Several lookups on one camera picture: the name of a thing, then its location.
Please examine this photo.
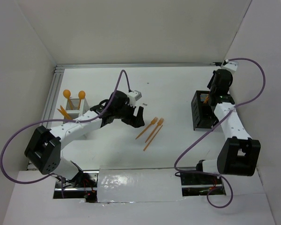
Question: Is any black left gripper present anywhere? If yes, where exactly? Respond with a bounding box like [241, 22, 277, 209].
[114, 100, 145, 128]

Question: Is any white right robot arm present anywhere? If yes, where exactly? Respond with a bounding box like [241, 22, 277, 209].
[195, 68, 261, 184]

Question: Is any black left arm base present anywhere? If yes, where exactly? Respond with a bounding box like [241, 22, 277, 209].
[53, 170, 99, 203]

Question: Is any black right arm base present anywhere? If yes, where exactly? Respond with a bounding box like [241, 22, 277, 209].
[175, 172, 225, 197]

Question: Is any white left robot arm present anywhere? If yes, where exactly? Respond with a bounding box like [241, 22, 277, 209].
[24, 90, 145, 187]

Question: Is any orange plastic fork left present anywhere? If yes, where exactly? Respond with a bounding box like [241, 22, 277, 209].
[135, 117, 158, 139]

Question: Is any orange plastic fork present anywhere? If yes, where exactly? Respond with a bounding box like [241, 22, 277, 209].
[135, 117, 158, 139]
[145, 118, 164, 142]

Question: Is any orange plastic fork right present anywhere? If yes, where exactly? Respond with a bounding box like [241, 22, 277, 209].
[145, 118, 164, 142]

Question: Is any black utensil caddy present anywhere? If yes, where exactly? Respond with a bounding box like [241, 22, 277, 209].
[191, 90, 219, 130]

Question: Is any white utensil caddy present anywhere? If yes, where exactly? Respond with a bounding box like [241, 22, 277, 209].
[62, 97, 89, 120]

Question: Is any white tape sheet front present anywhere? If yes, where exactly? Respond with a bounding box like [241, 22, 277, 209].
[97, 169, 183, 203]

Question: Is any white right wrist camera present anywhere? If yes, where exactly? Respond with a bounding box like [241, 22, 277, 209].
[221, 59, 238, 75]

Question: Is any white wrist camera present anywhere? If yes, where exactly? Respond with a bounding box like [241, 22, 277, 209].
[127, 90, 142, 103]
[221, 59, 238, 75]

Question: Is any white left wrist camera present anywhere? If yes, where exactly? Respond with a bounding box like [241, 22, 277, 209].
[127, 90, 142, 103]

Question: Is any aluminium rail back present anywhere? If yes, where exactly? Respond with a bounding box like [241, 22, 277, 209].
[56, 62, 221, 70]

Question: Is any aluminium rail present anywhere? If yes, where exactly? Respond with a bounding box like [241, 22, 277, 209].
[56, 62, 221, 70]
[27, 67, 65, 171]

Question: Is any aluminium rail left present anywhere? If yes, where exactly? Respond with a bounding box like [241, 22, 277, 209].
[27, 67, 65, 171]

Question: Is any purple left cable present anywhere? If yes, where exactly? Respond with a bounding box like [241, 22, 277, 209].
[1, 69, 132, 200]

